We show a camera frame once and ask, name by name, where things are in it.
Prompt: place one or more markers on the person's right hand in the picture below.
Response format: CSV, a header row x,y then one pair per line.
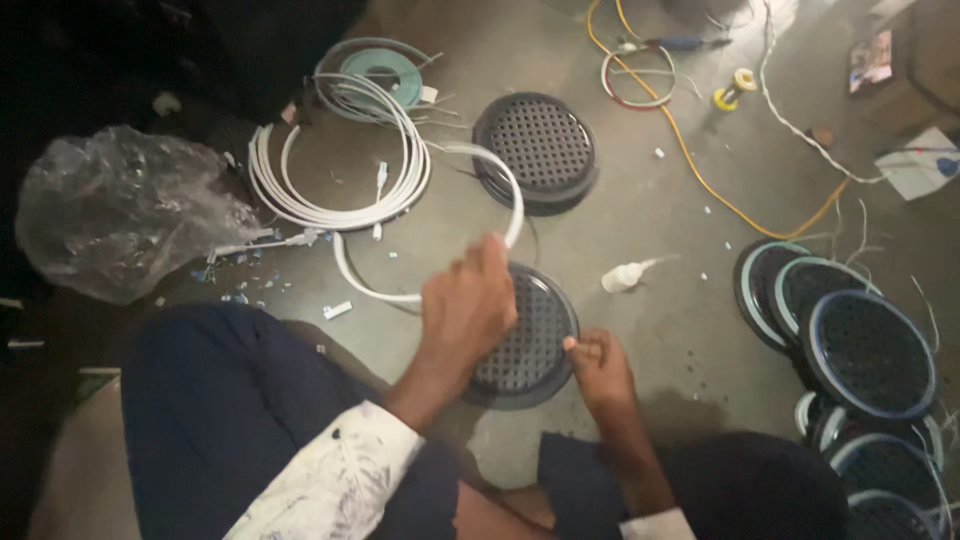
x,y
604,375

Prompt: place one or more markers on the person's left hand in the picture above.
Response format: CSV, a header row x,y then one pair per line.
x,y
461,315

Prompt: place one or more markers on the person's right fingers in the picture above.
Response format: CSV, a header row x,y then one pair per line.
x,y
581,349

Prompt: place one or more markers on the person's left fingers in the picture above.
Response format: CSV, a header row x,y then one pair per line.
x,y
489,259

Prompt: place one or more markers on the black perforated round grille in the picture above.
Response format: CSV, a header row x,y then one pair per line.
x,y
536,330

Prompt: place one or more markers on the small white glue bottle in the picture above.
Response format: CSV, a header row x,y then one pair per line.
x,y
626,276

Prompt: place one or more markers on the stacked black perforated grilles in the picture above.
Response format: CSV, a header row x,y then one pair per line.
x,y
540,146

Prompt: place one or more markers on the coil of white strip light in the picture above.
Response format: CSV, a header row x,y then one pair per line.
x,y
337,217

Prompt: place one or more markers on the small white connector piece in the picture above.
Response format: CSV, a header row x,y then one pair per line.
x,y
337,310

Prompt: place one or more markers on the coil of teal strip light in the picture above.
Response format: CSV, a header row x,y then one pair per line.
x,y
401,71

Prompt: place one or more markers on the white connector lead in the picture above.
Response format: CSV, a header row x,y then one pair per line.
x,y
277,241

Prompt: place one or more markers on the person's right leg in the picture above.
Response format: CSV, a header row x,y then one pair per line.
x,y
750,487

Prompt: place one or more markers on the person's leg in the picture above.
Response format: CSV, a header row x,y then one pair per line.
x,y
750,487
225,390

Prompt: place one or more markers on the scattered blue and white scraps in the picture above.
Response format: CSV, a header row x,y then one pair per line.
x,y
244,277

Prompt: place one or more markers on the row of strip-rimmed black grilles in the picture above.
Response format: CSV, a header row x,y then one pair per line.
x,y
870,352

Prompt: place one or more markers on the yellow solder spool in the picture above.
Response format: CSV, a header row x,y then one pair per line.
x,y
731,91

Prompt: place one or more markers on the person's left leg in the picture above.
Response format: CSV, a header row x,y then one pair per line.
x,y
225,390

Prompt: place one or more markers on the small brown disc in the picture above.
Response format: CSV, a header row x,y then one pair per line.
x,y
822,136

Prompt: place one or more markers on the clear crumpled plastic bag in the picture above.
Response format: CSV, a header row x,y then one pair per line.
x,y
127,214

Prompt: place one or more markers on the white paper sheet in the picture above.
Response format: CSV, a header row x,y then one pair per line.
x,y
919,165

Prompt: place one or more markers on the printed colourful card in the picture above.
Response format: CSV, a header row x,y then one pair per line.
x,y
870,61

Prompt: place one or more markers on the brown cardboard box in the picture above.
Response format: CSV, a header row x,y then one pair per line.
x,y
926,60

